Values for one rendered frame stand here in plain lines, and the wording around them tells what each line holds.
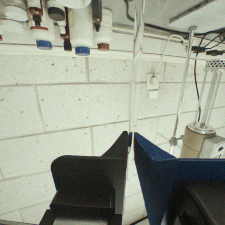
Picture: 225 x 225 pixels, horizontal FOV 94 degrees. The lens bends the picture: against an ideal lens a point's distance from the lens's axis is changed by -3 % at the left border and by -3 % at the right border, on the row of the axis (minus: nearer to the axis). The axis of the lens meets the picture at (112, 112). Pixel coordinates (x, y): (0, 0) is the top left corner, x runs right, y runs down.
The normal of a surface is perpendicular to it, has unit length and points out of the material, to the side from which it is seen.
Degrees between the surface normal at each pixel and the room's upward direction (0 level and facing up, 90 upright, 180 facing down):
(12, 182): 90
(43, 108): 90
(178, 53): 90
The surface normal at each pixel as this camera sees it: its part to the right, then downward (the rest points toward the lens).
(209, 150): -0.94, 0.11
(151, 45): 0.34, 0.29
